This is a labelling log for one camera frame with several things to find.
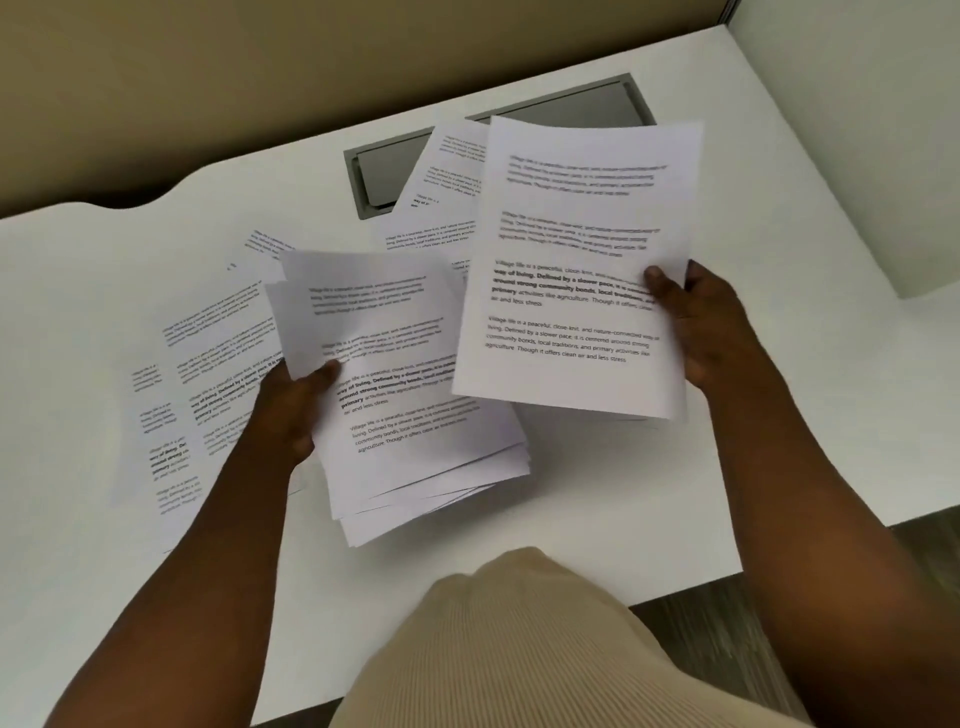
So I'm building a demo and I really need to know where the person's right hand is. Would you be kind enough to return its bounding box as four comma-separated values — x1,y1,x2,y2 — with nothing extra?
643,258,765,393

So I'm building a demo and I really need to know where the person's left hand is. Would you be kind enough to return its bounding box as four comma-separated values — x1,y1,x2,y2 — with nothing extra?
246,358,343,471

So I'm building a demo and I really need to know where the single printed paper sheet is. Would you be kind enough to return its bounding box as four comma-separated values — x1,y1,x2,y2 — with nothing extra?
450,115,705,423

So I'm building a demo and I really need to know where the stack of printed paper sheets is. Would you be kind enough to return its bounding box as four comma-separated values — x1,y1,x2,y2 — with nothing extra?
264,249,534,549

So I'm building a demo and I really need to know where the person's left forearm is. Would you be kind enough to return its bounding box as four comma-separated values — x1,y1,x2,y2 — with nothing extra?
43,441,303,728

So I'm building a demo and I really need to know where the person's right forearm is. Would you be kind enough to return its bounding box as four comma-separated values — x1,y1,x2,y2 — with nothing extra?
697,366,960,728

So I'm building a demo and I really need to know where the beige ribbed garment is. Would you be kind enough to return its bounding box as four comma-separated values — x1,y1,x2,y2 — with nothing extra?
328,546,820,728

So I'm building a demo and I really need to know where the grey desk cable tray cover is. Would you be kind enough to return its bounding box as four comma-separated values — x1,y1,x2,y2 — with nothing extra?
343,72,658,221

